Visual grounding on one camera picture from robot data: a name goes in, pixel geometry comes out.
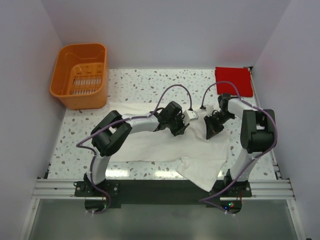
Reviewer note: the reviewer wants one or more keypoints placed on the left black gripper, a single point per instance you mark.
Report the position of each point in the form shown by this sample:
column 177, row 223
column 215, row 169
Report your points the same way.
column 181, row 130

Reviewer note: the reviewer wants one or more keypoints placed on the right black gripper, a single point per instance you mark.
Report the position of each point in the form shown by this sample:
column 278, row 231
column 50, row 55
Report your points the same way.
column 211, row 129

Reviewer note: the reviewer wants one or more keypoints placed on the white t shirt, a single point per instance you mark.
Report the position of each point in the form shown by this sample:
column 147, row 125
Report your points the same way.
column 201, row 159

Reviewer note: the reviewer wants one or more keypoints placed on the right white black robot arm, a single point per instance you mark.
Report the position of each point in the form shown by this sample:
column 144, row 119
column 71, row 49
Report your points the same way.
column 258, row 132

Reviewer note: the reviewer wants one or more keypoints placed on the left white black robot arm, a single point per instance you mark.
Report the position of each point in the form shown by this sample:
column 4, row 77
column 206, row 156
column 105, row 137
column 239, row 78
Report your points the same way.
column 110, row 134

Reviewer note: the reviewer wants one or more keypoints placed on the red folded t shirt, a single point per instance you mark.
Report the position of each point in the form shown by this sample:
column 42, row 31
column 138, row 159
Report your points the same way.
column 239, row 77

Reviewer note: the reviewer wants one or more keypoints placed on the orange plastic basket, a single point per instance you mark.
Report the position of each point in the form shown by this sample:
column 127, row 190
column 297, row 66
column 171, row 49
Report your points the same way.
column 80, row 76

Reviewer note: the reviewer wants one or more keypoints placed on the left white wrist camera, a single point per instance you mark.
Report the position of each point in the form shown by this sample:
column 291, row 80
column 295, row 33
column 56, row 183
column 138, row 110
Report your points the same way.
column 191, row 116

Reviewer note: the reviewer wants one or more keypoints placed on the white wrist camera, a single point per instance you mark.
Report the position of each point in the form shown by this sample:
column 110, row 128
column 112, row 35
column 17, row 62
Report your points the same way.
column 207, row 110
column 191, row 116

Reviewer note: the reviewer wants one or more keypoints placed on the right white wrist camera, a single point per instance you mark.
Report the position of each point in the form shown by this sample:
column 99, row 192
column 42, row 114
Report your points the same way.
column 207, row 110

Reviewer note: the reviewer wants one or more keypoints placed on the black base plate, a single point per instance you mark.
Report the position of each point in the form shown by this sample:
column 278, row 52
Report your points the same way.
column 112, row 194

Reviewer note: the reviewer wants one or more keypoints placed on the aluminium rail frame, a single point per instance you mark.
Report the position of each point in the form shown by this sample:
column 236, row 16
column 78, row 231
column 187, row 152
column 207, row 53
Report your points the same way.
column 56, row 214

